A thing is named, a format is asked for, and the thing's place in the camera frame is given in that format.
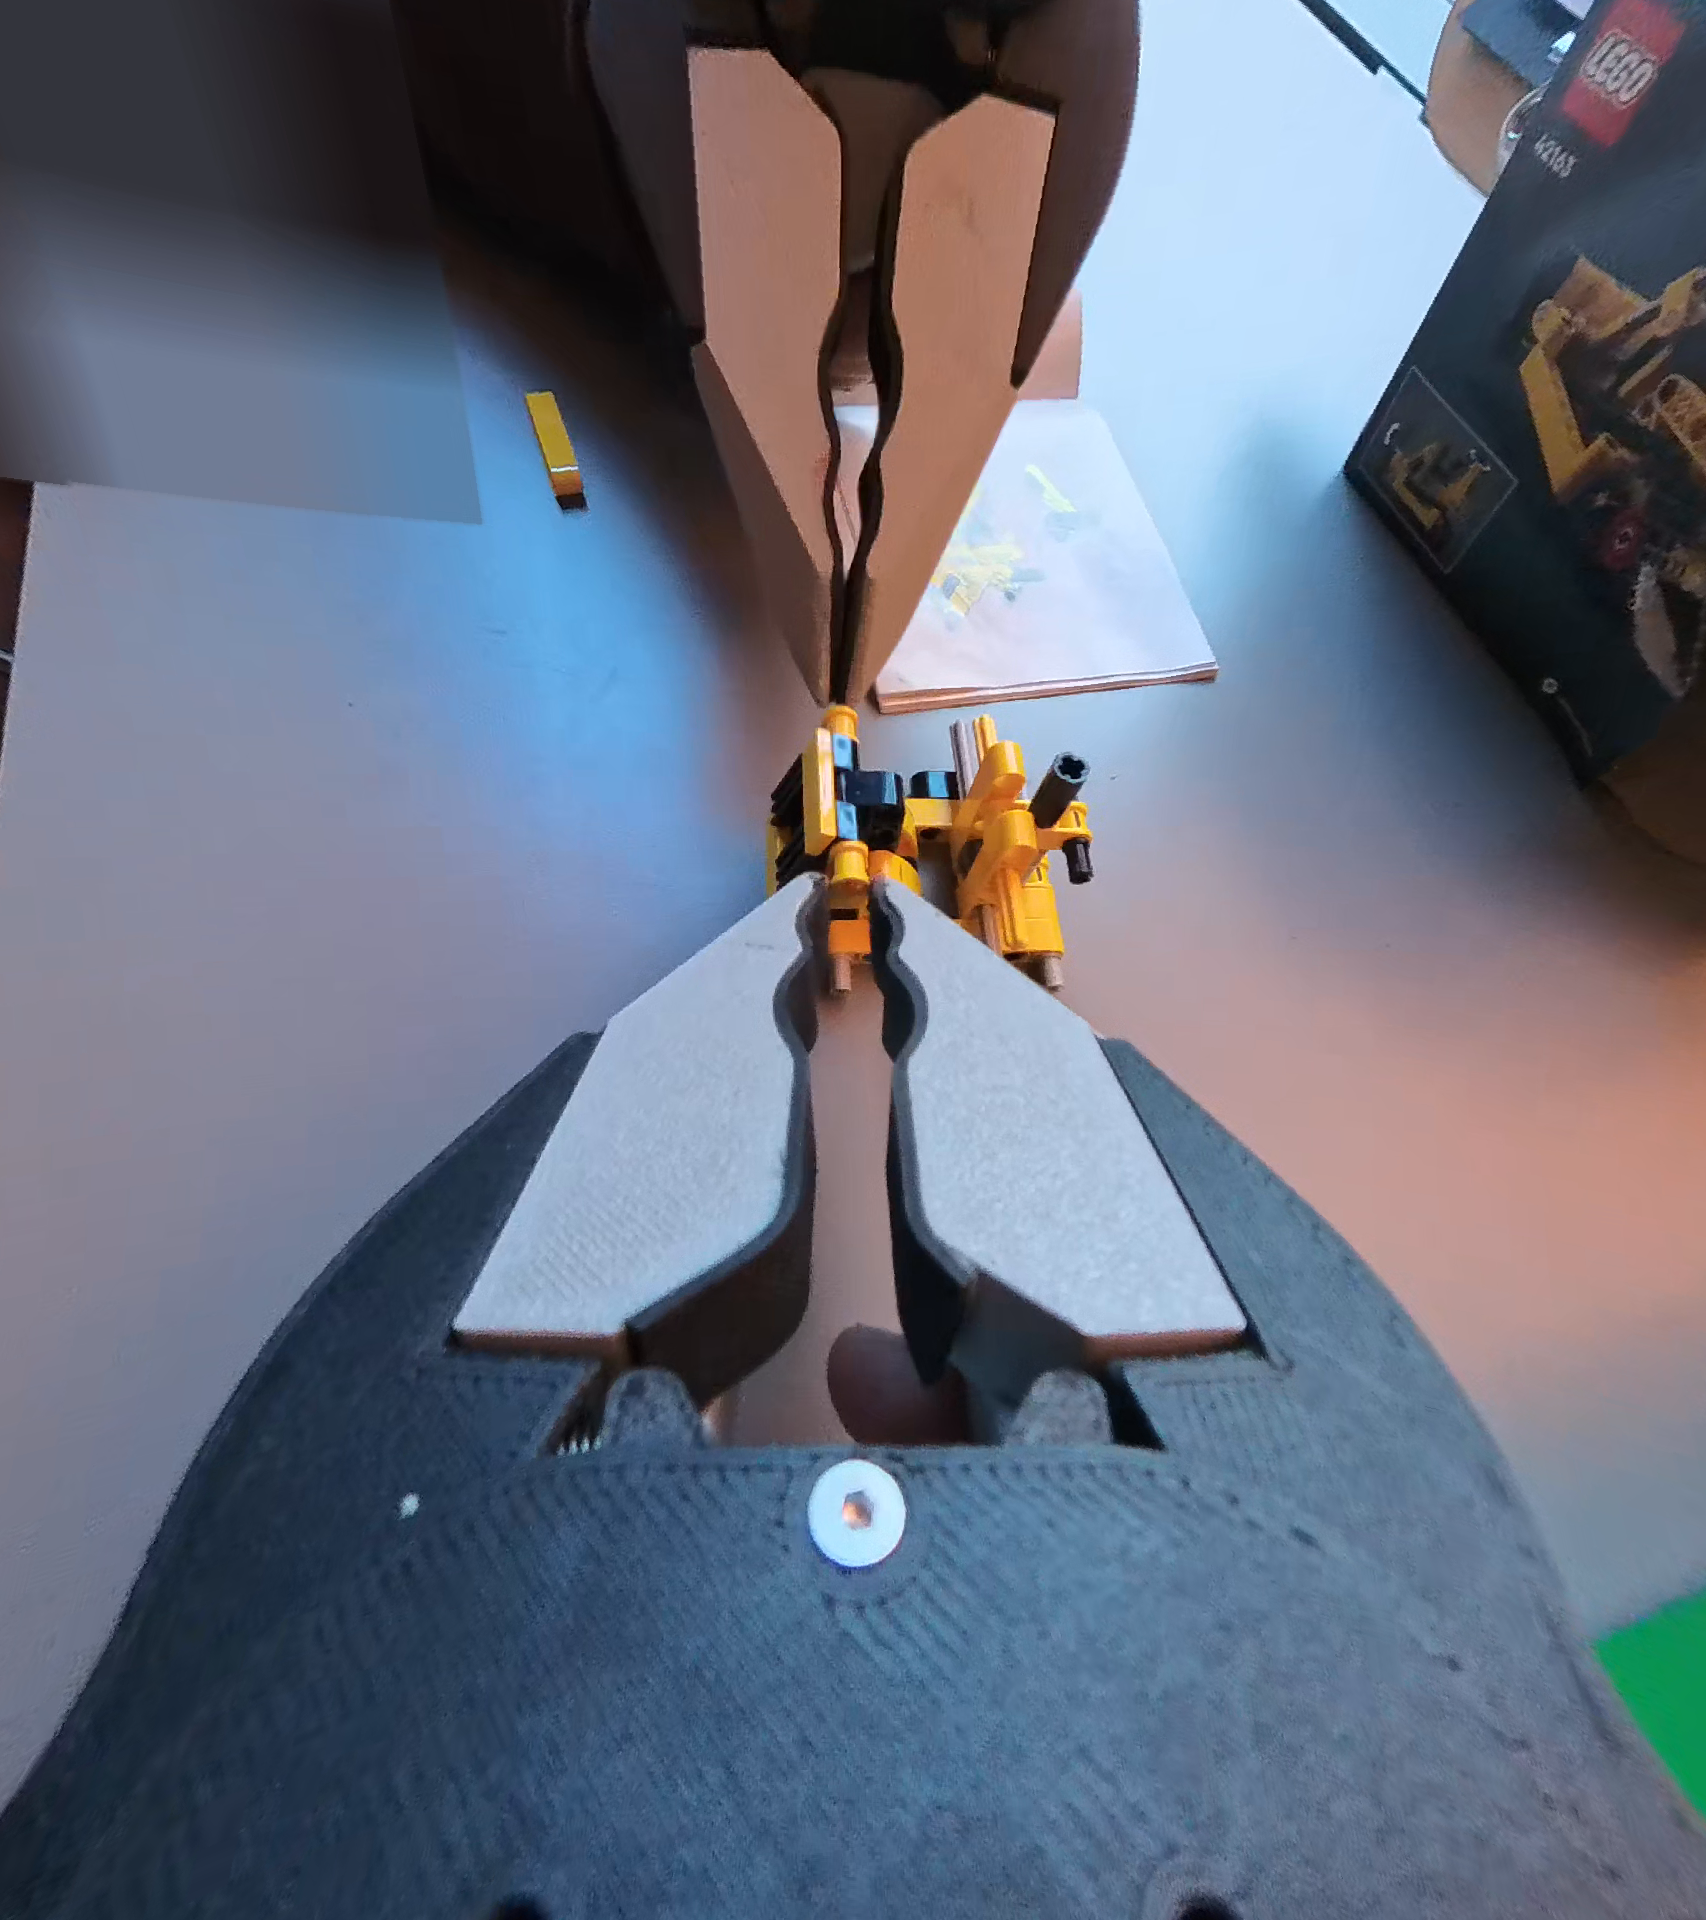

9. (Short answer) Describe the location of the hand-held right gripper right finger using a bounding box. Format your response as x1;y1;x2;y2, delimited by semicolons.
871;878;1253;1443

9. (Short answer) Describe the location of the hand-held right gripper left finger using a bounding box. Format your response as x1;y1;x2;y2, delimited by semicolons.
451;874;826;1404

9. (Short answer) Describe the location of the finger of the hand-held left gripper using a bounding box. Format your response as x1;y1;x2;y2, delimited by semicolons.
684;45;856;708
845;93;1062;708

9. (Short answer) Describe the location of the yellow and black lego model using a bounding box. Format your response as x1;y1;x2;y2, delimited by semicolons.
766;704;1099;997

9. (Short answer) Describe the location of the yellow lego beam piece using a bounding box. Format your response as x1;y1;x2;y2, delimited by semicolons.
522;391;590;517

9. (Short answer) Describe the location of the lego instruction booklet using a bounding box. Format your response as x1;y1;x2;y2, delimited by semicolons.
871;405;1222;717

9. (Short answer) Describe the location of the dark lego set box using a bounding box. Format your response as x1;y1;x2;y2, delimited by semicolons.
1343;0;1706;911

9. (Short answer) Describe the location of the brown round object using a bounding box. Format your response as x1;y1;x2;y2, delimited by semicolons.
1427;7;1547;199

